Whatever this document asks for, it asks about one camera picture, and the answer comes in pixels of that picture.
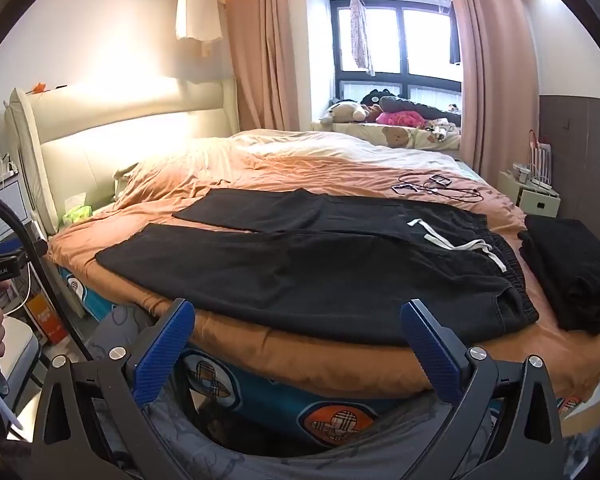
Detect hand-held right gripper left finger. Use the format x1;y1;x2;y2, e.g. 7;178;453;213
30;299;201;480

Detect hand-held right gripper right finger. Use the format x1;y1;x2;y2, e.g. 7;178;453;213
399;299;566;480

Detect black pants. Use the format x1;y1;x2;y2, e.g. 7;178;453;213
95;188;540;335

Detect person's grey patterned pants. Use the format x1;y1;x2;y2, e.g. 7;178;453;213
87;305;496;480

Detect grey nightstand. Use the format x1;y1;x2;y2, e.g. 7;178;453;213
0;160;36;241

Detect orange box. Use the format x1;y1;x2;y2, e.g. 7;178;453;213
25;292;63;343

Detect green tissue pack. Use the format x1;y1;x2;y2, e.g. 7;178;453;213
62;205;93;226

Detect cream pillow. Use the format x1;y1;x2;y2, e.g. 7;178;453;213
112;162;146;198

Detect stack of folded black clothes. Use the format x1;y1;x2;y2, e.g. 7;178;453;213
517;214;600;332

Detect cream nightstand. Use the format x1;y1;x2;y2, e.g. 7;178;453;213
497;162;561;218

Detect grey shaggy rug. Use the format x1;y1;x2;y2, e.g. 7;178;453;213
562;430;600;480

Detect bed with orange sheet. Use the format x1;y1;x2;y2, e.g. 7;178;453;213
47;129;600;401

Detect plush toys and pillows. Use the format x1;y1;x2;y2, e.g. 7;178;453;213
310;120;463;151

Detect white striped bag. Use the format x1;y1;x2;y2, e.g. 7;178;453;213
527;130;553;186

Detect pink cloth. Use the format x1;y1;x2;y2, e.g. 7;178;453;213
377;110;426;128

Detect black plush toy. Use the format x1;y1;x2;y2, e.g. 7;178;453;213
362;89;463;126

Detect cream plush bear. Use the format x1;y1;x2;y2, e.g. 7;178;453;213
320;100;368;126

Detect pink curtain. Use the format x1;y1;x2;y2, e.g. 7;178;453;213
442;0;543;181
220;0;301;133

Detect black framed window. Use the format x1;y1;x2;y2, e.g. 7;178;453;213
330;2;463;111

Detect dark hanging garment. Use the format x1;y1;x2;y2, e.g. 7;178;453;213
450;10;462;66

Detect white hanging garment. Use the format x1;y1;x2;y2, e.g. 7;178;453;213
175;0;226;56

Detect floral hanging garment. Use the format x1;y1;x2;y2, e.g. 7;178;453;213
349;0;372;76

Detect thick black gripper cable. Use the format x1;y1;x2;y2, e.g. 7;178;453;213
0;187;88;361

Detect black cables with small devices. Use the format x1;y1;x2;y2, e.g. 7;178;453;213
392;172;483;203

